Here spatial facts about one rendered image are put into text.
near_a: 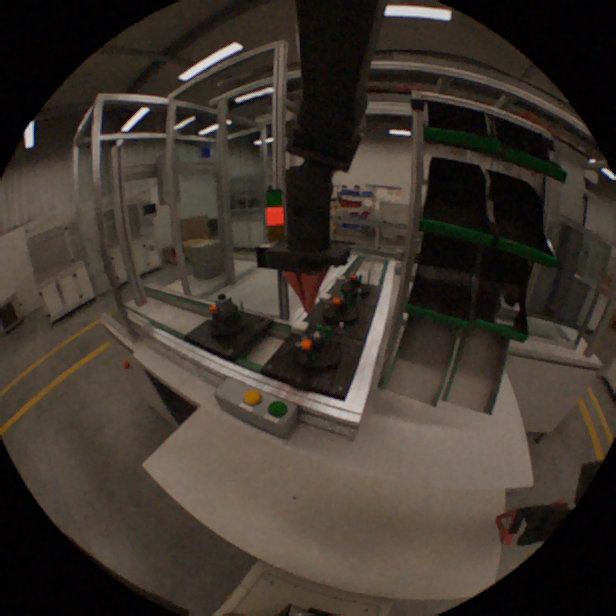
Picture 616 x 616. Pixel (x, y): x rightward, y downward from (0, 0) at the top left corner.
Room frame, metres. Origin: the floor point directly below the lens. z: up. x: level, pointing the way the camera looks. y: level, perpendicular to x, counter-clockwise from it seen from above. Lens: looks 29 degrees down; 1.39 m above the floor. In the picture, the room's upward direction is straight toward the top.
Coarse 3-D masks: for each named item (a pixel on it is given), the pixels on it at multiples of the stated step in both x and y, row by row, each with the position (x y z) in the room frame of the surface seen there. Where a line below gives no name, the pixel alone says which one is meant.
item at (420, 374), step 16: (416, 320) 0.43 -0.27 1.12; (416, 336) 0.40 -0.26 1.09; (432, 336) 0.39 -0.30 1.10; (448, 336) 0.37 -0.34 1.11; (400, 352) 0.39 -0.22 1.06; (416, 352) 0.37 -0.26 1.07; (432, 352) 0.36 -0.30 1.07; (448, 352) 0.34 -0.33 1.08; (400, 368) 0.36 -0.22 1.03; (416, 368) 0.34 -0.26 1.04; (432, 368) 0.33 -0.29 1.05; (448, 368) 0.29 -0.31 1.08; (384, 384) 0.32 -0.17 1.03; (400, 384) 0.33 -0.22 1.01; (416, 384) 0.31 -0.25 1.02; (432, 384) 0.30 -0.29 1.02; (416, 400) 0.29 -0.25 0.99; (432, 400) 0.27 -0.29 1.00
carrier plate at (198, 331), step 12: (240, 312) 0.73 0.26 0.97; (204, 324) 0.64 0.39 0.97; (252, 324) 0.65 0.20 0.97; (264, 324) 0.65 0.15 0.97; (192, 336) 0.56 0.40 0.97; (204, 336) 0.57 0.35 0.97; (240, 336) 0.57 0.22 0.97; (252, 336) 0.58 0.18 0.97; (204, 348) 0.52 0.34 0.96; (216, 348) 0.51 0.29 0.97; (228, 348) 0.51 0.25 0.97; (240, 348) 0.51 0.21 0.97
